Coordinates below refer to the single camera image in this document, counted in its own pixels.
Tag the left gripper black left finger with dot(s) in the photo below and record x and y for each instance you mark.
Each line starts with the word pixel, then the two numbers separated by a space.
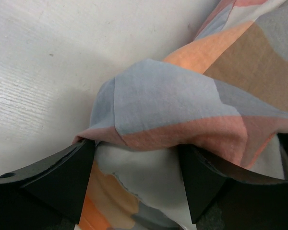
pixel 48 194

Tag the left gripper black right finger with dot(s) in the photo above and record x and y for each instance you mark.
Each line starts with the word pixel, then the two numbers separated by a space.
pixel 224 196

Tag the white pillow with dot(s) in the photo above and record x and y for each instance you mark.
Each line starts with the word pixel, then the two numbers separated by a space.
pixel 144 190

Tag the checkered orange blue pillowcase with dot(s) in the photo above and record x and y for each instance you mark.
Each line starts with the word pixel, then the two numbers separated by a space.
pixel 225 92

